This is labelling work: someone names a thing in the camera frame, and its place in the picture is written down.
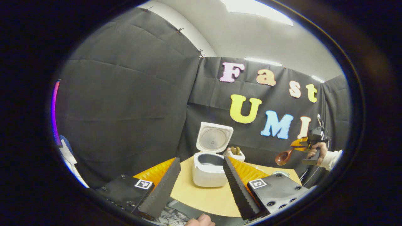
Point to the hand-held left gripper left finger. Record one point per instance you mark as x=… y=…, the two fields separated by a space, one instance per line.
x=161 y=191

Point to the white and blue papers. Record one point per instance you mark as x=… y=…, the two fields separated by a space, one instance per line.
x=70 y=160

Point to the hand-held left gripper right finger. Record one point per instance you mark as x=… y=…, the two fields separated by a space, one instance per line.
x=240 y=191

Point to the white rice cooker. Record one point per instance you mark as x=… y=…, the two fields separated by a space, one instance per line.
x=209 y=171

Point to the brown toast slice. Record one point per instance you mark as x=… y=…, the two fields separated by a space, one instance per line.
x=234 y=151
x=238 y=151

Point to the pale green plate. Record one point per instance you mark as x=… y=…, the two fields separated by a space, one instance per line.
x=280 y=173

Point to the white toaster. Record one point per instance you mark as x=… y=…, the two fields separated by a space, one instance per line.
x=240 y=157

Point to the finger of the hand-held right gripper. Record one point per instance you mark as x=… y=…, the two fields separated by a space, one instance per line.
x=298 y=144

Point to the wooden spoon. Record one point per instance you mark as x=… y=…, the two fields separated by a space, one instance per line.
x=282 y=157

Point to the black backdrop cloth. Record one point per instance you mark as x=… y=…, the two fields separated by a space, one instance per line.
x=125 y=110

